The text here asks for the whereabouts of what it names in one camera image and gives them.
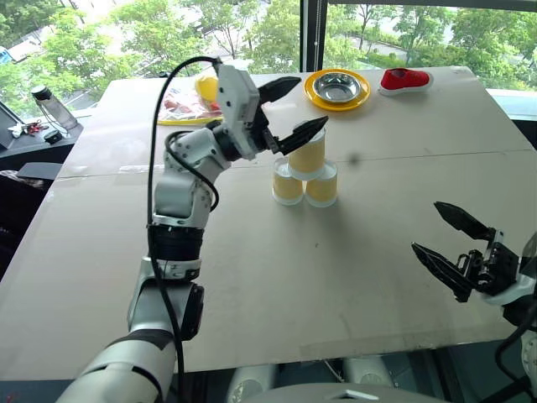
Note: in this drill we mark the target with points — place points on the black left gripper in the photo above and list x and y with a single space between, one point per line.
261 136

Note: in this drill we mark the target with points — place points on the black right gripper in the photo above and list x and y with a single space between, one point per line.
497 268

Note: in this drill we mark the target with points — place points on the yellow paper cup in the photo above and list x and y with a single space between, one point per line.
286 186
308 159
322 189

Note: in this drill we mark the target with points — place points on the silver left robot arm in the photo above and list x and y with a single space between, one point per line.
176 197

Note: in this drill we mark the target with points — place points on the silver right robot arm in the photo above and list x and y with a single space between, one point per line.
520 312

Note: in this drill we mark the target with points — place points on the yellow round plate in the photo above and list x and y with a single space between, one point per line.
310 96

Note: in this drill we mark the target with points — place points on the steel bowl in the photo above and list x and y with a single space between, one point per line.
337 86

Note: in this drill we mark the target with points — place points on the yellow rounded object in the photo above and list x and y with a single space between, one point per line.
206 87

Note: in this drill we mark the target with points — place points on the clear packet of red snacks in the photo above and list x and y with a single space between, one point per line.
184 105

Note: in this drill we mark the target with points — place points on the yellow plate under packet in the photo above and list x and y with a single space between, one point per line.
180 122

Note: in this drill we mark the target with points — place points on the red and white shoe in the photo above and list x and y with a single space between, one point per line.
405 80

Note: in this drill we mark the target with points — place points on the grey rounded shape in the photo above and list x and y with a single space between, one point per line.
251 382
367 371

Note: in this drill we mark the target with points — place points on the clear water bottle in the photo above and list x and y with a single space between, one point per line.
54 107

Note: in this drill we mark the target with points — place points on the small black round device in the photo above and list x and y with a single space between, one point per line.
52 136

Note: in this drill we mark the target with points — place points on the red key bunch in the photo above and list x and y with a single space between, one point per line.
32 127

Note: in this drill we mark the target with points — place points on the black side table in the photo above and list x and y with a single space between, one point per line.
33 147

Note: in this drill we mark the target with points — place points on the small white object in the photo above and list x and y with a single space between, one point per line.
17 131

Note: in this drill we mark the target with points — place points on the dark monitor edge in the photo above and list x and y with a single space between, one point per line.
6 126

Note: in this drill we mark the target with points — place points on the black chair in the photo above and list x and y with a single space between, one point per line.
21 205

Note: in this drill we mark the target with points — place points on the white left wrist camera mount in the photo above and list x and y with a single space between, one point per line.
235 96

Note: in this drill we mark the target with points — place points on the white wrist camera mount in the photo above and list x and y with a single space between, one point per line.
235 96
516 289

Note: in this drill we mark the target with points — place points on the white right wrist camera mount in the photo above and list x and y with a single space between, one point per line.
516 289

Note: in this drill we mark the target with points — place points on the black window frame post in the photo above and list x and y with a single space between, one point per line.
313 33

